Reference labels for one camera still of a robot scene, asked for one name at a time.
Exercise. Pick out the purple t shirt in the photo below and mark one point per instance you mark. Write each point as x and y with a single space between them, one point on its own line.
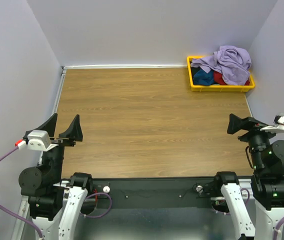
233 63

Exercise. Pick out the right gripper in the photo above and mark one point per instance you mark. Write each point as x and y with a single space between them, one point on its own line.
236 122

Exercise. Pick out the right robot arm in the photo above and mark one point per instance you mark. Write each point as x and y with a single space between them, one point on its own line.
267 182

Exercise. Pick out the blue t shirt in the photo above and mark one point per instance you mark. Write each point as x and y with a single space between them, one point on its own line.
203 78

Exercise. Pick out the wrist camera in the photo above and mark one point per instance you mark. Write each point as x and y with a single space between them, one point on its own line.
277 127
36 140

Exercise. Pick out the black mounting base plate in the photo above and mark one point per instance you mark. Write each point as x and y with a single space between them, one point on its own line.
155 192

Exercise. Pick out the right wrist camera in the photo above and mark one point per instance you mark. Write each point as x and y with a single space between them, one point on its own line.
277 127

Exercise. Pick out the red t shirt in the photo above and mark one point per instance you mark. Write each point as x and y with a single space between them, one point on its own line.
219 79

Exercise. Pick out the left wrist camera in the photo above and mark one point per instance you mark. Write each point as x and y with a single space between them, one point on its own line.
36 140

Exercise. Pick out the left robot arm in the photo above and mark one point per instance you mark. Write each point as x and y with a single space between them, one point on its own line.
54 207

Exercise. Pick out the yellow plastic bin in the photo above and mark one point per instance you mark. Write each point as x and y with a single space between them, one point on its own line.
217 88

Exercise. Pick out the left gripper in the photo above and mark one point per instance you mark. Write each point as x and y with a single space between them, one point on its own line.
74 131

